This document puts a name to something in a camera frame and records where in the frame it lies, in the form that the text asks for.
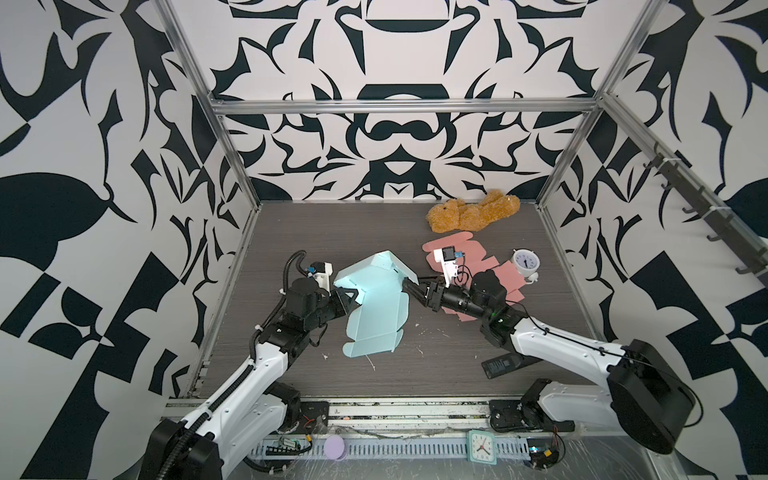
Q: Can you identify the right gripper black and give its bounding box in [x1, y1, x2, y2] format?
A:
[406, 276, 495, 326]

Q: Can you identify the light blue paper box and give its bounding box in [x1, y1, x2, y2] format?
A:
[334, 251, 417, 358]

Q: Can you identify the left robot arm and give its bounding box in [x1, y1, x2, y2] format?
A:
[139, 250, 357, 479]

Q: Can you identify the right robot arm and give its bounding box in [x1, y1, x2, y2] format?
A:
[402, 270, 699, 454]

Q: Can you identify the pink flat paper box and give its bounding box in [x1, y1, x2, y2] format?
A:
[421, 232, 526, 321]

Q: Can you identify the brown teddy bear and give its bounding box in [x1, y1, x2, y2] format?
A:
[426, 189, 521, 233]

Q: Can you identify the black remote control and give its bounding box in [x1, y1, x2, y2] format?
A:
[481, 353, 540, 379]

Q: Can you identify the white alarm clock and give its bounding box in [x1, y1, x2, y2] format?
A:
[511, 249, 541, 284]

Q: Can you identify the purple round disc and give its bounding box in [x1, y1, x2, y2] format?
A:
[323, 434, 347, 461]

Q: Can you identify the left circuit board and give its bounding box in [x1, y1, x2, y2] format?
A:
[264, 436, 313, 457]

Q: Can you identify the circuit board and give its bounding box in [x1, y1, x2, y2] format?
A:
[264, 436, 313, 457]
[524, 437, 566, 471]

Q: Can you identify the teal square clock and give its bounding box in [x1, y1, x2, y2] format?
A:
[467, 430, 497, 465]

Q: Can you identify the right circuit board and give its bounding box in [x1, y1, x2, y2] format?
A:
[524, 437, 566, 471]

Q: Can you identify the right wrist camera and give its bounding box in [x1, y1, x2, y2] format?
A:
[433, 246, 465, 285]

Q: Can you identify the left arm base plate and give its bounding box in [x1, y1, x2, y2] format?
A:
[276, 401, 330, 434]

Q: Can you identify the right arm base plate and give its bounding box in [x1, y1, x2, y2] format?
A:
[488, 400, 576, 433]

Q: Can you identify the white slotted cable duct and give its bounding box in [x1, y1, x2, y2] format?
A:
[248, 437, 532, 462]

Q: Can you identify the wall hook rail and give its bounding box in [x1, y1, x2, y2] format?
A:
[644, 142, 767, 286]

